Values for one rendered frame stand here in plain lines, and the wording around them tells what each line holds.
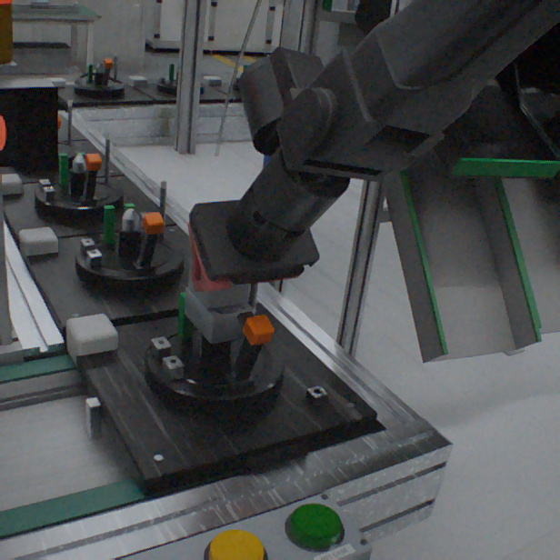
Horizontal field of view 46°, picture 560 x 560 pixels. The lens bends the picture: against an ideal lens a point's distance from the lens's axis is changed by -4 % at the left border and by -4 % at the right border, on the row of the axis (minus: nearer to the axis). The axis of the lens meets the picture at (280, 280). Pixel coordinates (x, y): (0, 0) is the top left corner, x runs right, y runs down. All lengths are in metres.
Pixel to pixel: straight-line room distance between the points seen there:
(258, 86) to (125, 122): 1.32
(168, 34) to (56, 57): 3.76
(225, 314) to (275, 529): 0.20
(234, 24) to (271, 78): 9.34
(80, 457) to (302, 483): 0.22
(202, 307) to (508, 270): 0.36
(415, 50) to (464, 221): 0.45
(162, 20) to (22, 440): 9.01
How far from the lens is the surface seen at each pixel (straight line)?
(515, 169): 0.71
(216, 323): 0.62
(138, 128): 1.85
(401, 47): 0.41
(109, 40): 8.03
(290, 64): 0.51
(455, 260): 0.80
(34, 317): 0.82
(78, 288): 0.85
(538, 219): 0.93
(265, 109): 0.51
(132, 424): 0.63
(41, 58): 6.03
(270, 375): 0.67
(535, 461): 0.87
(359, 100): 0.42
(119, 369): 0.70
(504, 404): 0.95
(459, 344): 0.76
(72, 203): 1.06
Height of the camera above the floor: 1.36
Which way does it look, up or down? 26 degrees down
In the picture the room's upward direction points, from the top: 7 degrees clockwise
